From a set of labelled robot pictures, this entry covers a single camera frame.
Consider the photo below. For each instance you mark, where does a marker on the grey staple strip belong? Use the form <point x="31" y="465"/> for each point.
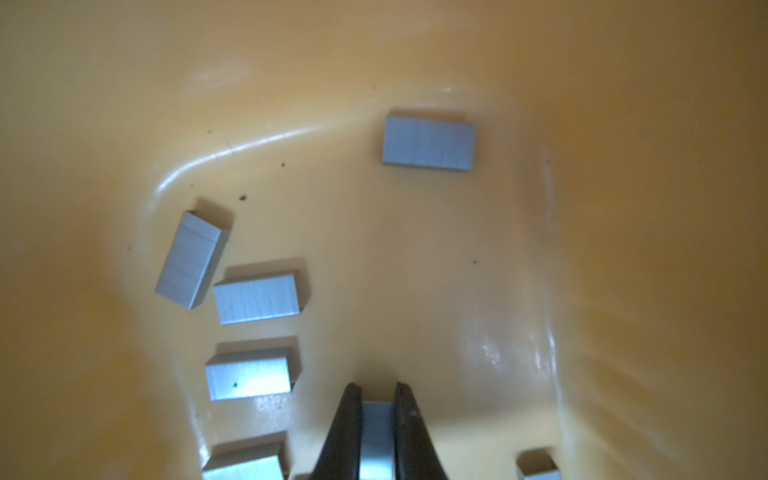
<point x="377" y="455"/>
<point x="248" y="374"/>
<point x="264" y="297"/>
<point x="428" y="143"/>
<point x="256" y="462"/>
<point x="191" y="261"/>
<point x="537" y="464"/>

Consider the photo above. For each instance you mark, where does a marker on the yellow plastic tray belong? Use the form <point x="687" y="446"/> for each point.
<point x="595" y="285"/>

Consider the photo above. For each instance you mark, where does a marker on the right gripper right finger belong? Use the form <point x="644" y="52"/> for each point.
<point x="415" y="455"/>

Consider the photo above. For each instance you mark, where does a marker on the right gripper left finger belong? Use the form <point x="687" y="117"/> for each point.
<point x="339" y="458"/>

